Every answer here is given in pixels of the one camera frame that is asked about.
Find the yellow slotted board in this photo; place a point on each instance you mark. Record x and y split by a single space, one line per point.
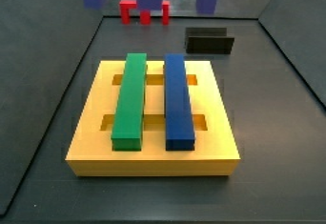
90 156

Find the blue long bar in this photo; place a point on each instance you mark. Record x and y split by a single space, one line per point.
179 123

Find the green long bar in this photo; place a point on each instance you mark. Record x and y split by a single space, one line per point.
127 131

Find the red three-legged block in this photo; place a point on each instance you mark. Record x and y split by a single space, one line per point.
128 5

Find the black angle bracket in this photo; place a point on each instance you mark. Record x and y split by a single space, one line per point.
207 41

